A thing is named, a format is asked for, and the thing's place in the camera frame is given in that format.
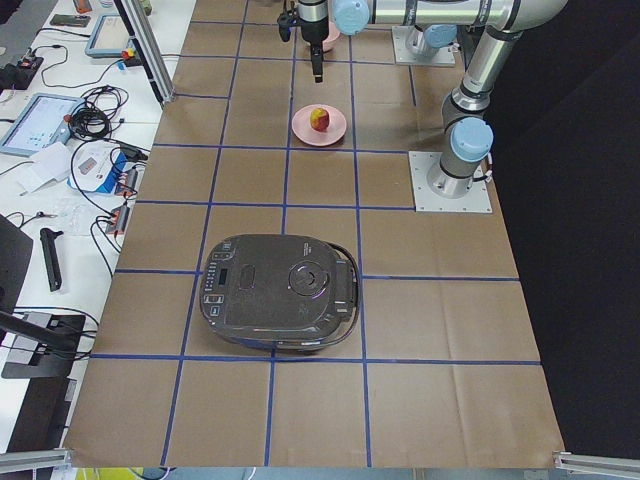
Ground blue white box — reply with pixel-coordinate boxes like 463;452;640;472
67;141;127;193

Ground dark rice cooker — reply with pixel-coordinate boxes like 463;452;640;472
199;234;360;352

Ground tangled black cables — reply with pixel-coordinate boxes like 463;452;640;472
67;85;129;141

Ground black tool bar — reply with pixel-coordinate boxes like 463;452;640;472
40;228;63;292

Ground aluminium frame post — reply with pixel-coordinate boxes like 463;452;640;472
114;0;175;106

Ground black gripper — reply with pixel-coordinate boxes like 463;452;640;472
277;0;329;83

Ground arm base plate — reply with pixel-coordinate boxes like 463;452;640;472
408;151;493;214
392;24;457;67

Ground pink plate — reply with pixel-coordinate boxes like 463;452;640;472
291;104;347;147

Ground teach pendant tablet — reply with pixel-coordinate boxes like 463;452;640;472
1;93;83;157
85;14;133;58

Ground teach pendant tablet near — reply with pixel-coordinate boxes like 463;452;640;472
1;93;83;157

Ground black monitor stand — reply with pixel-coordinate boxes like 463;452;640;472
1;218;85;379

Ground teach pendant tablet far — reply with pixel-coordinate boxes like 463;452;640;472
85;14;133;58

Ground pink bowl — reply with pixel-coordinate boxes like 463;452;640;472
322;21;341;52

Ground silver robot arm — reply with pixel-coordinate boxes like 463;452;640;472
277;0;566;199

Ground red yellow apple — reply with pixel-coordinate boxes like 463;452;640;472
309;107;330;132

